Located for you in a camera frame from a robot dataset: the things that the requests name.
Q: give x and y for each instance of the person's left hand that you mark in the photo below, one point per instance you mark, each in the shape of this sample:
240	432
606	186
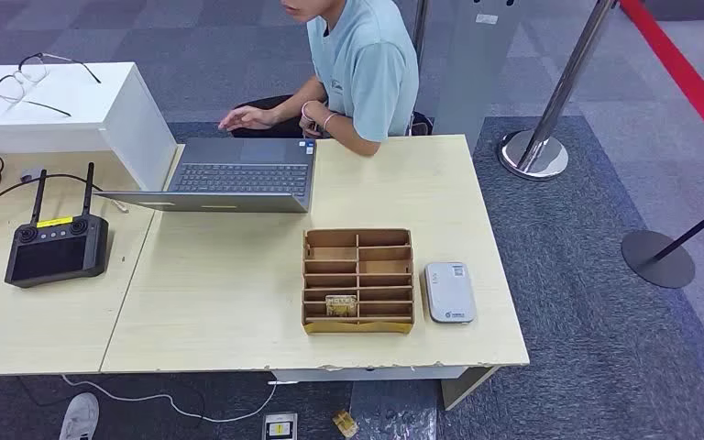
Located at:
311	127

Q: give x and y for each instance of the person's right hand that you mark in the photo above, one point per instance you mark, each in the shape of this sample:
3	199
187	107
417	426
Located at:
247	118

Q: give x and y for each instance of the wooden card organizer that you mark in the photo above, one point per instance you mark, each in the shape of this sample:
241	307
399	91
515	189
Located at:
358	328

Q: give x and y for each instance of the person's left forearm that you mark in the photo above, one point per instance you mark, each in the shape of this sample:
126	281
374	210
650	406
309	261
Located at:
352	136

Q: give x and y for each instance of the person's right forearm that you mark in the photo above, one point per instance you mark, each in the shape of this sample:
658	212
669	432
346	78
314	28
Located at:
300	100

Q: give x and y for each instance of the person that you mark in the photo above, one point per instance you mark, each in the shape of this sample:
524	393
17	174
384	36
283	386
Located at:
364	67

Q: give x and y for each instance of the white card reader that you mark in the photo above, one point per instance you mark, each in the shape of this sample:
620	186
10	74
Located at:
449	294

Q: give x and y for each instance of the grey laptop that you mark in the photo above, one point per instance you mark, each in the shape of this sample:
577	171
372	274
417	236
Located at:
243	179

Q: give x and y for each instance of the thin chrome pole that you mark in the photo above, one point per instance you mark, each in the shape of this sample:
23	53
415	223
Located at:
419	36

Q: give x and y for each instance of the small metal connector plug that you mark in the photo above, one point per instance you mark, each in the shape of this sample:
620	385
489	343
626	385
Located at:
120	206

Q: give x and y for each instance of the grey metal kiosk panel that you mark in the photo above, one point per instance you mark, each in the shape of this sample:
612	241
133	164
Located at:
473	73

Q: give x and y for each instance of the white cabinet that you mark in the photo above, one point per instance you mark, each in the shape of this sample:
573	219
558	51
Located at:
54	127

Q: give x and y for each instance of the black-rimmed eyeglasses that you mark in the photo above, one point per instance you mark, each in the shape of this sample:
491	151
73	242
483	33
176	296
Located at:
32	69

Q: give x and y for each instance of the small grey adapter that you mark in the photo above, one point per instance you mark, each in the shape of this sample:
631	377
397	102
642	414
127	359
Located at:
31	175

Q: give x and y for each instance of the black remote controller with antennas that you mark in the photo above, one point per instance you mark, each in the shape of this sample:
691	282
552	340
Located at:
54	258

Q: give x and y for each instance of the clear plastic sheet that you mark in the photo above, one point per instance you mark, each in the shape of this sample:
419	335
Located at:
394	413

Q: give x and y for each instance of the small yellow paper scrap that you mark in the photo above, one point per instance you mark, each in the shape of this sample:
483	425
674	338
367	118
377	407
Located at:
345	424

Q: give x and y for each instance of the pale desk leg panel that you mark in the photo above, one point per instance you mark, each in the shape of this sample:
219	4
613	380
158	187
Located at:
458	388

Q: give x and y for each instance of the metal floor socket plate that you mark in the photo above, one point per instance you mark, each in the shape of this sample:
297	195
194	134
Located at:
280	427

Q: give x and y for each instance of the white shoe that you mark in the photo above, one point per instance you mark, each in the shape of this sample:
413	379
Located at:
79	419

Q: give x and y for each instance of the red barrier belt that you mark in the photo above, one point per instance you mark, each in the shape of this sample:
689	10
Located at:
680	73

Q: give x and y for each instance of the chrome stanchion post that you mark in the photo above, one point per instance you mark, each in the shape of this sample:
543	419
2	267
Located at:
534	155

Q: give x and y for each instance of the black stanchion post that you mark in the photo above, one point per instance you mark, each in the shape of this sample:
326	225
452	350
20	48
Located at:
655	258

